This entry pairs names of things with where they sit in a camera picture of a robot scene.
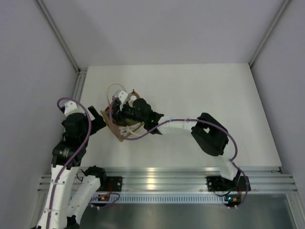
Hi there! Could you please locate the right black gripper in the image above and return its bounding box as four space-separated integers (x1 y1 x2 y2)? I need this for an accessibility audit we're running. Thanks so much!
108 102 146 125

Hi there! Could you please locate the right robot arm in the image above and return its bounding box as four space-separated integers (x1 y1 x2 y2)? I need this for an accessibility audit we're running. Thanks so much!
109 97 251 192

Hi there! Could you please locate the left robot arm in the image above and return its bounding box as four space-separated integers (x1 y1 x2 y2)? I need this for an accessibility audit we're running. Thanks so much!
35 101 108 229

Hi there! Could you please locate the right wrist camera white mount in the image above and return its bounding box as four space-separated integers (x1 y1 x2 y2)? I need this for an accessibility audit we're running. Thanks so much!
113 90 129 109

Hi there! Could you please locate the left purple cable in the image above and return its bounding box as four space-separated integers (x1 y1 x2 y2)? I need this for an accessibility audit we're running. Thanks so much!
45 97 92 229

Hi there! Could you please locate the left aluminium frame post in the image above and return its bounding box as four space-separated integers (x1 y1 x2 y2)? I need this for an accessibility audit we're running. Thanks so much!
34 0 88 101

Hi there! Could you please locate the aluminium frame post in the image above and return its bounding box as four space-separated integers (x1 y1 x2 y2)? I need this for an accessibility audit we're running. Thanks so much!
248 0 292 69
34 0 88 101

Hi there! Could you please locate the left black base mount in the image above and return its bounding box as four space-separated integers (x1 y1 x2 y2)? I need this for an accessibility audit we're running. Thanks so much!
99 177 123 192

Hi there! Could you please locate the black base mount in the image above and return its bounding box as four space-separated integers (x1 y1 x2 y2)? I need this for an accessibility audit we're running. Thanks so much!
206 176 228 192
99 177 123 192

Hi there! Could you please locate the white slotted cable duct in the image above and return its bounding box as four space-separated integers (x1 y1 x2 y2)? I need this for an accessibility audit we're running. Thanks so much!
91 194 228 204

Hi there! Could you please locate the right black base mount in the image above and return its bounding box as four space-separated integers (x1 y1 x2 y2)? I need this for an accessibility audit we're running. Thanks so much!
206 176 228 192

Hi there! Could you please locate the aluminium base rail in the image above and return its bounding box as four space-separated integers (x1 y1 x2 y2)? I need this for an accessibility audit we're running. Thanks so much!
37 167 298 194

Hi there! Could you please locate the right aluminium frame post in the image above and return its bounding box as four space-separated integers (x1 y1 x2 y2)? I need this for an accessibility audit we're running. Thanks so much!
248 0 292 69

